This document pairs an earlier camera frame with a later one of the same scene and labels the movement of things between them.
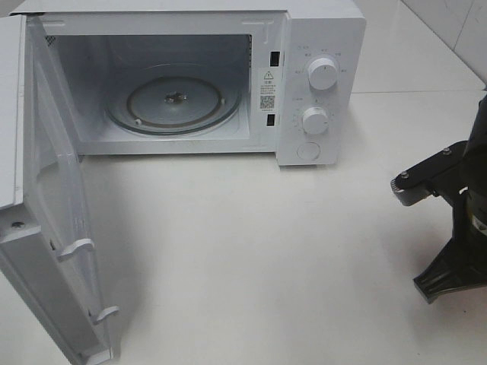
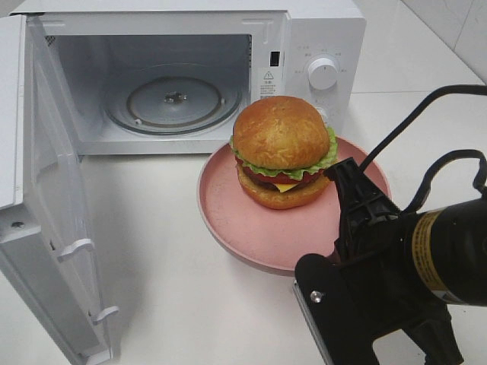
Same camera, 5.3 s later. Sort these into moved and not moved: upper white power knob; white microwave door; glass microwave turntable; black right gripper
Moved: black right gripper
Not moved: upper white power knob; white microwave door; glass microwave turntable
